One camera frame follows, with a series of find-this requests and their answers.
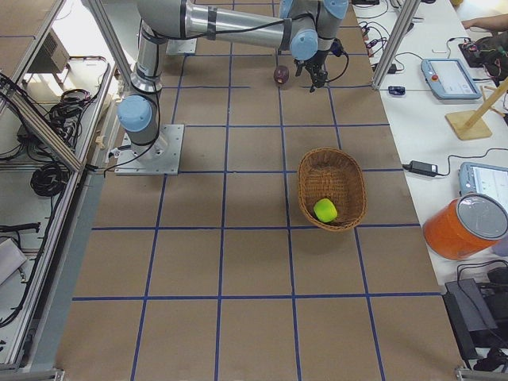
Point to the aluminium frame post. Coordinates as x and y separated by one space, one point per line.
400 29

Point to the wooden stand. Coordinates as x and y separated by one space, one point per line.
469 125

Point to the orange bucket with grey lid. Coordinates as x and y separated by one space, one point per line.
466 226

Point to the black power adapter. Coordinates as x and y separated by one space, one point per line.
421 168

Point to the lower teach pendant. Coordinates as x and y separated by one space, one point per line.
483 179

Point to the upper teach pendant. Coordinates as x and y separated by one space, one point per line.
449 79

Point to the dark red apple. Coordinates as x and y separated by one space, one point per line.
281 74

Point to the green apple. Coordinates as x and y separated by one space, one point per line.
325 211

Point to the teach pendant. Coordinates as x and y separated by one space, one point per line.
483 179
449 79

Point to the small blue black device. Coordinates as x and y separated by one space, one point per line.
396 90

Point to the woven wicker basket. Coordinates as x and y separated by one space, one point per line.
333 174

